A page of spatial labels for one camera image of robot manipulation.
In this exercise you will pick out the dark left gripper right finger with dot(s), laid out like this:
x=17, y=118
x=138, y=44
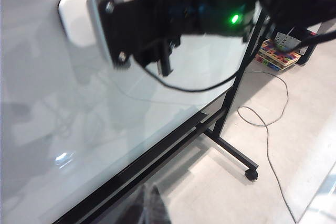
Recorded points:
x=157, y=208

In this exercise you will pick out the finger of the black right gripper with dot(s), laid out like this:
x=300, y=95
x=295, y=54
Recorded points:
x=126, y=30

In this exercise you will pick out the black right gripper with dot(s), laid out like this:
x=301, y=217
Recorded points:
x=210, y=3

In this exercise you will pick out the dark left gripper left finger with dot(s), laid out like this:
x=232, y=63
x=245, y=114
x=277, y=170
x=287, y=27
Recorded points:
x=136, y=214

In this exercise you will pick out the white whiteboard eraser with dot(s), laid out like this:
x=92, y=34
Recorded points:
x=76, y=19

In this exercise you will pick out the black metal whiteboard stand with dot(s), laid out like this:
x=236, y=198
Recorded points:
x=231, y=153

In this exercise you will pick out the white glass whiteboard panel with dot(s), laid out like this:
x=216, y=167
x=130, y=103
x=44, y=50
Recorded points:
x=52, y=103

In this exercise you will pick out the colourful wooden puzzle board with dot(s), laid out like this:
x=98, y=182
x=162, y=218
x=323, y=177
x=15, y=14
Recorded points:
x=265, y=62

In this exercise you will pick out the grey perforated box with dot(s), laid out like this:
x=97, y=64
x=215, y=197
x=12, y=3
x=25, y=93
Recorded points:
x=284, y=39

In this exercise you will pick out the colourful stacked boxes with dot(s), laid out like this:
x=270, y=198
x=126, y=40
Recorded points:
x=278, y=53

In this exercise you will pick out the black caster wheel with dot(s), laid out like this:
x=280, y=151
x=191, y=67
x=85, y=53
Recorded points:
x=251, y=174

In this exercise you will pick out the black metal floor frame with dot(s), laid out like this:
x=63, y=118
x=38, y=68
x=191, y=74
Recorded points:
x=311, y=51

